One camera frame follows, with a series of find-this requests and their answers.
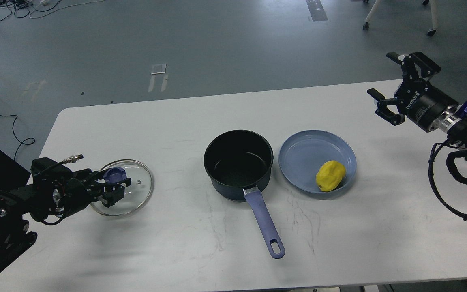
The yellow potato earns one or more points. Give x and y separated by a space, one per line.
330 175

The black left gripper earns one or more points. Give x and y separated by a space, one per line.
79 189

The glass lid with blue knob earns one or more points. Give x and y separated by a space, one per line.
135 195

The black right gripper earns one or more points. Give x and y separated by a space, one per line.
417 98

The blue plate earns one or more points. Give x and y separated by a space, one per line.
302 155

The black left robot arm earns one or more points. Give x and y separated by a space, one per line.
56 192

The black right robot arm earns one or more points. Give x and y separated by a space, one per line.
454 125

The dark blue saucepan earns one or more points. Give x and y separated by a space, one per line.
239 164

